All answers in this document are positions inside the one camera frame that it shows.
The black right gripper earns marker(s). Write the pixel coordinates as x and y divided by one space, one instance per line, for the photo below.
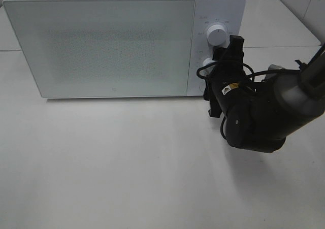
227 85

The white timer knob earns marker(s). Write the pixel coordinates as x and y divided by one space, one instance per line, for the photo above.
206 62

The round door release button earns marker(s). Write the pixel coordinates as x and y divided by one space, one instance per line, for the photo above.
202 86

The white microwave door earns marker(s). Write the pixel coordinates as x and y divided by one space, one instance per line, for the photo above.
105 48

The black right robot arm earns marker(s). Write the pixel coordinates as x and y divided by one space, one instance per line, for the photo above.
260 109

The upper white power knob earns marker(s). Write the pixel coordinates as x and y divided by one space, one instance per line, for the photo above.
216 34

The white microwave oven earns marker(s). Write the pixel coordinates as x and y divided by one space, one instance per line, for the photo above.
218 8

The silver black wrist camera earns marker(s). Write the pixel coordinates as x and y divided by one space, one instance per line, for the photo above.
275 69

